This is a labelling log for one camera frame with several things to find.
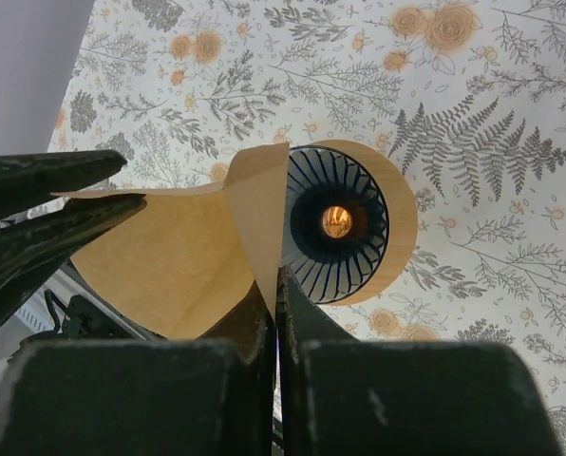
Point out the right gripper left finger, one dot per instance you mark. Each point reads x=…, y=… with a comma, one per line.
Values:
x=208, y=396

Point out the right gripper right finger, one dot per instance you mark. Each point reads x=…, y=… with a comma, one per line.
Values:
x=344, y=396

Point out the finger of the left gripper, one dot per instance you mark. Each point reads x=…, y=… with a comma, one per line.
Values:
x=32, y=251
x=29, y=180

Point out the orange glass dripper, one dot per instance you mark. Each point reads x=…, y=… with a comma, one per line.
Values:
x=336, y=222

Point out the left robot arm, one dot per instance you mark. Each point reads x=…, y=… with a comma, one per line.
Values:
x=74, y=319

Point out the floral table mat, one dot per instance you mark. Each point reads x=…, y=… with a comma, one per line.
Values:
x=467, y=98

